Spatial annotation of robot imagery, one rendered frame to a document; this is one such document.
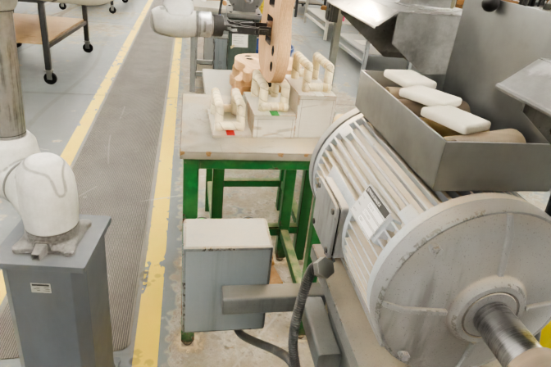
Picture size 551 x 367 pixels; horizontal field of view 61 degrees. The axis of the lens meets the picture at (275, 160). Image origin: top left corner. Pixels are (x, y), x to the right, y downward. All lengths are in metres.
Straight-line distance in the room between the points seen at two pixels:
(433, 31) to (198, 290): 0.61
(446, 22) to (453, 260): 0.43
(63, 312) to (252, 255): 0.91
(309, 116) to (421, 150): 1.21
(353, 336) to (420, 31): 0.49
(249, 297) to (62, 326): 0.93
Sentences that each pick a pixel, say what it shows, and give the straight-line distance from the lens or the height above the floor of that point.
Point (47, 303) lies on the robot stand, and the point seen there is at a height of 0.54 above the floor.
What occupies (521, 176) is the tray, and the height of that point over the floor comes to 1.40.
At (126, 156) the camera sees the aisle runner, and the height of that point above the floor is 0.00.
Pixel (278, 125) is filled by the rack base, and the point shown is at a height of 0.98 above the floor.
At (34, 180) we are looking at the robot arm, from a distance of 1.46.
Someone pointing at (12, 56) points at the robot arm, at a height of 1.24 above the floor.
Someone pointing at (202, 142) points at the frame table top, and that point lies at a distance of 1.68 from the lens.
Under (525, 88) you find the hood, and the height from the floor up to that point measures 1.52.
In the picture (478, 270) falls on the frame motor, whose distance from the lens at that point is 0.58.
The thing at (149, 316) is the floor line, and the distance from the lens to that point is 2.31.
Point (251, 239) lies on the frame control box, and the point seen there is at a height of 1.12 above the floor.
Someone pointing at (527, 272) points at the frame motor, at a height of 1.30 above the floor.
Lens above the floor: 1.62
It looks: 26 degrees down
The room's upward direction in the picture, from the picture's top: 6 degrees clockwise
